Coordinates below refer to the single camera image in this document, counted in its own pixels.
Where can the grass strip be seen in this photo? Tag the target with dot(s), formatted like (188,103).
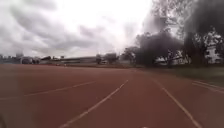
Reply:
(200,71)

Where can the group of dark trees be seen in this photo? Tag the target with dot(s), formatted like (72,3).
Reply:
(156,46)

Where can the small dark tree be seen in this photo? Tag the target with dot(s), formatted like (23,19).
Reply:
(110,58)

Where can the long low building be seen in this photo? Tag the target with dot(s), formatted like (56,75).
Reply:
(80,60)

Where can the red running track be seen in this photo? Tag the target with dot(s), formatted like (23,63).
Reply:
(140,106)

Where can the distant buildings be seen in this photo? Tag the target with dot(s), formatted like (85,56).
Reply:
(16,60)

